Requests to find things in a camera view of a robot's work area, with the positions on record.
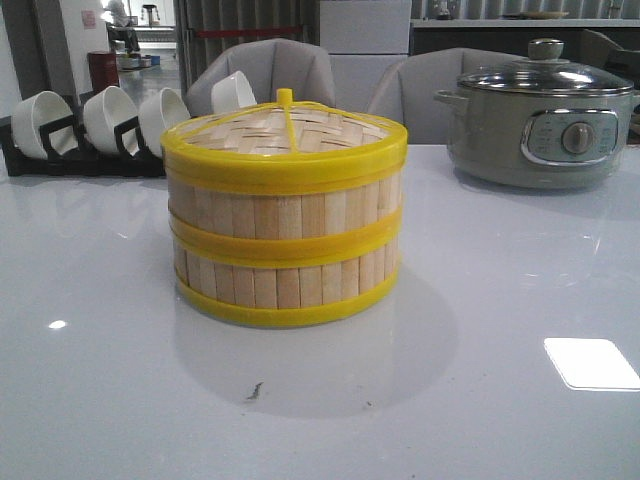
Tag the bamboo steamer tray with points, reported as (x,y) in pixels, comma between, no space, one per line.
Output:
(282,228)
(287,297)

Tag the bamboo steamer lid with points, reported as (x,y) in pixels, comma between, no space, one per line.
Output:
(285,147)

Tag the right grey chair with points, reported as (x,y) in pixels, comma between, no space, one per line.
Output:
(405,93)

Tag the grey chair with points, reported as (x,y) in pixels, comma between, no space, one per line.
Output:
(268,65)
(405,93)

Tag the white bowl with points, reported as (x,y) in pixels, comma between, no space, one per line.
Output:
(158,113)
(30,114)
(232,93)
(102,113)

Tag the left grey chair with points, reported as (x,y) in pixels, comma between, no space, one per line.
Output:
(268,65)

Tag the white refrigerator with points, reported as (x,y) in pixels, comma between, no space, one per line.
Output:
(362,38)

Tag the grey electric cooking pot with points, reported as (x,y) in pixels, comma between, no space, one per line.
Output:
(537,141)

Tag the red barrier belt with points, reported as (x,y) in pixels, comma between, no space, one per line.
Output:
(245,33)

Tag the black dish rack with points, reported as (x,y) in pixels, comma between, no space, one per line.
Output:
(133,157)

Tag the red bin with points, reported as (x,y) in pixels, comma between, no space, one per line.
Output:
(103,70)

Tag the dark kitchen counter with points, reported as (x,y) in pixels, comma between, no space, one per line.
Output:
(512,36)

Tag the glass pot lid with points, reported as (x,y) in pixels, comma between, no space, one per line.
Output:
(545,72)

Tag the person in background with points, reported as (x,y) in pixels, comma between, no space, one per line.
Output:
(120,27)

